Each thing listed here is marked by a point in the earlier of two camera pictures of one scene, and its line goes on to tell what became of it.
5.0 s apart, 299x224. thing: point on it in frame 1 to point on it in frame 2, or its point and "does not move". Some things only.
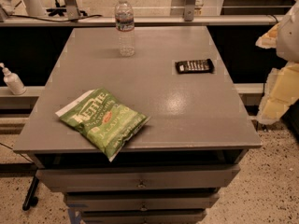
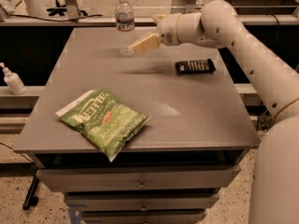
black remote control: (194, 66) does not move
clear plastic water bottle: (124, 20) does not move
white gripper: (290, 36) to (167, 28)
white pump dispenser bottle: (13, 81) does not move
